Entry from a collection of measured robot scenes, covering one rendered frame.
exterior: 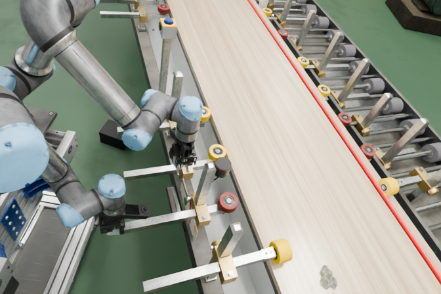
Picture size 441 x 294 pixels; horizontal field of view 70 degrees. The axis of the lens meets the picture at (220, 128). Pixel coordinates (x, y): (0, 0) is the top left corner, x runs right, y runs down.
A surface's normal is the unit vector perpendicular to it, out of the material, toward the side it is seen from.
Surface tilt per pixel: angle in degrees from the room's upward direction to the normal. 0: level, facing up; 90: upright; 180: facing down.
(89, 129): 0
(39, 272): 0
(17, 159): 85
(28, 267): 0
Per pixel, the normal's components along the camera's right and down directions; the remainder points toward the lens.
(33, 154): 0.72, 0.56
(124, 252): 0.21, -0.65
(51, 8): 0.65, -0.06
